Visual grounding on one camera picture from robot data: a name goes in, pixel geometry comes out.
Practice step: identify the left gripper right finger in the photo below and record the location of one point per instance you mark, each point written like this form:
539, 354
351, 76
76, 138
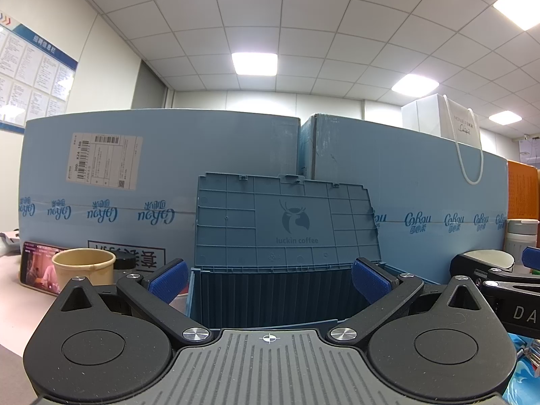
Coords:
427, 341

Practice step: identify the large blue cardboard box left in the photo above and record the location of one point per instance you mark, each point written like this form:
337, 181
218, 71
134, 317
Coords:
128, 180

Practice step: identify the grey white tumbler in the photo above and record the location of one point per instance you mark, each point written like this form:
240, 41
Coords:
520, 233

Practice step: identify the blue container storage box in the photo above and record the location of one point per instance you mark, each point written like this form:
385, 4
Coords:
278, 251

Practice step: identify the white paper shopping bag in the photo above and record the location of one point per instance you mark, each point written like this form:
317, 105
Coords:
438, 115

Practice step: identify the wall notice board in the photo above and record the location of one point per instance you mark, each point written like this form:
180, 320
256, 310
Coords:
36, 77

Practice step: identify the orange cardboard box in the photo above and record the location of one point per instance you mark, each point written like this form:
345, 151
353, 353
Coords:
523, 191

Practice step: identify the colourful anime desk mat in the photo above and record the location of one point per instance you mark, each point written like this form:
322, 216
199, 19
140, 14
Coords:
524, 386

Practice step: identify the paper cup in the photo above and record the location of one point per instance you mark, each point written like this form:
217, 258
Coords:
94, 264

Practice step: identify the black round lid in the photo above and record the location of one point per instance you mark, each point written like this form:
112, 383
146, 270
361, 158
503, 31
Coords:
124, 260

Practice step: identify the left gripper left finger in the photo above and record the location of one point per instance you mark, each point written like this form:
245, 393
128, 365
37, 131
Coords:
108, 342

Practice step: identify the smartphone with lit screen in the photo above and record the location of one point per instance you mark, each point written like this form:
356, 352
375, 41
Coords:
37, 269

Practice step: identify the blue white ceramic bowl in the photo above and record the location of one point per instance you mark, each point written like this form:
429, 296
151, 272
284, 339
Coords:
493, 258

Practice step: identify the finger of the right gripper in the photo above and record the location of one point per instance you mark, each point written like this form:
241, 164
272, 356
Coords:
531, 257

